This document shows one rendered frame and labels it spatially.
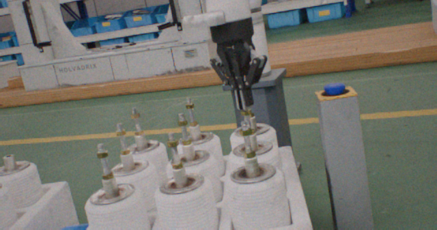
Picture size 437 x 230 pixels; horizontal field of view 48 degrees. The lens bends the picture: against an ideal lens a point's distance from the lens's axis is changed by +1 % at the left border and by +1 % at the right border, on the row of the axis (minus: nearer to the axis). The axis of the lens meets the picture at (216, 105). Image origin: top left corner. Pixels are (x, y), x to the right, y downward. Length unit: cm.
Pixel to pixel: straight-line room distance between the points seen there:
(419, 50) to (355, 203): 174
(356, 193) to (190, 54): 211
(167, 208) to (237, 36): 30
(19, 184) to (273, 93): 64
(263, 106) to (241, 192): 55
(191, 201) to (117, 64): 251
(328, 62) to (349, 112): 176
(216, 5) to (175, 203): 33
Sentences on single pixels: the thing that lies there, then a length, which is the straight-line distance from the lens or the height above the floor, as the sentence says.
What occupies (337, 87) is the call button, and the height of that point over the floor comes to 33.
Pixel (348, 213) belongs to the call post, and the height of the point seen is 8.
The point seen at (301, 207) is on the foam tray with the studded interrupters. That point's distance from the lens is 83.
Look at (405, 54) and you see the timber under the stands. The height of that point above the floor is 5.
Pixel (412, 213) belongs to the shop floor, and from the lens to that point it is 117.
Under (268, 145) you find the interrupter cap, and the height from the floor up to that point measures 25.
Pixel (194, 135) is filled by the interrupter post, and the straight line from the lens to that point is 102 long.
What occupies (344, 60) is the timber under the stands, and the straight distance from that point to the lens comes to 269.
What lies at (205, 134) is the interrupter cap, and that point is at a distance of 104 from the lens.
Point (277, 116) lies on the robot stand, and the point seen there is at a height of 20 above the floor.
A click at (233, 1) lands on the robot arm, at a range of 82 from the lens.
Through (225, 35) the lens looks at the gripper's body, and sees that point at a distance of 83.
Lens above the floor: 55
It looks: 13 degrees down
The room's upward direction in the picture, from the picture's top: 11 degrees counter-clockwise
